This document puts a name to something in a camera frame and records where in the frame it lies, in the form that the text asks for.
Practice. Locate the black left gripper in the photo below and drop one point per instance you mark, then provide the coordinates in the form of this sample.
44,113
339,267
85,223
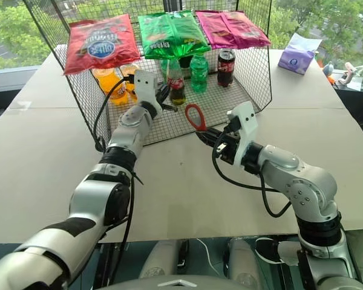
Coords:
160,97

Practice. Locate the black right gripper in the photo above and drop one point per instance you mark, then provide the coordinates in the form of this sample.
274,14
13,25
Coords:
228,146

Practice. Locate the glass cola bottle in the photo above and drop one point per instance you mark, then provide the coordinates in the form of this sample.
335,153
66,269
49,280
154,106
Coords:
177,84

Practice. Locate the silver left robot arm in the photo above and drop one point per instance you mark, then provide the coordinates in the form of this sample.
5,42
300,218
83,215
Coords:
90,193

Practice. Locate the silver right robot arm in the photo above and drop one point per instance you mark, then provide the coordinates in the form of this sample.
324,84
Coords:
302,184

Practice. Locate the green plastic soda bottle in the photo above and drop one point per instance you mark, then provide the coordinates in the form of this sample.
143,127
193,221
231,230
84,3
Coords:
198,74

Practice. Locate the orange soda bottle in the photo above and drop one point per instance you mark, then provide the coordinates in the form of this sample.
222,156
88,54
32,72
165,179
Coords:
107,82
129,77

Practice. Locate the dark plastic cola bottle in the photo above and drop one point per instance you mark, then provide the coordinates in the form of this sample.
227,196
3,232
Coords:
226,69

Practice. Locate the green chips bag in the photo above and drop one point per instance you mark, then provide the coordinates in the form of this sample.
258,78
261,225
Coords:
171,34

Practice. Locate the red chips bag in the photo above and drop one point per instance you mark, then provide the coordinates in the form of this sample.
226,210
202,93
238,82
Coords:
101,45

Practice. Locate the magenta chips bag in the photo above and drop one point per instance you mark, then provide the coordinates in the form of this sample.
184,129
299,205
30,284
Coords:
230,28

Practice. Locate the purple tissue pack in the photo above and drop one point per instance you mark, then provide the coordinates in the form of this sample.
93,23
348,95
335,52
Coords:
296,56

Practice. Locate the small grey orange figurine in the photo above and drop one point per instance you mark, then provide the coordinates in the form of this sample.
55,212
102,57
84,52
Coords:
328,72

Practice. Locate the pale toy figure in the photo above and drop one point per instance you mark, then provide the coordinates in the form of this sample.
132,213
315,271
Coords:
355,74

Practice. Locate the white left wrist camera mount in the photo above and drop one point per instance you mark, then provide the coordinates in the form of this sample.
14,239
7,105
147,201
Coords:
145,87

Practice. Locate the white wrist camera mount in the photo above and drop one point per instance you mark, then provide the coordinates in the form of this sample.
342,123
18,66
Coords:
248,121
145,87

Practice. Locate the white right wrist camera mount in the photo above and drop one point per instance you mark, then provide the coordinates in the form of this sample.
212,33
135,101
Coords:
248,121

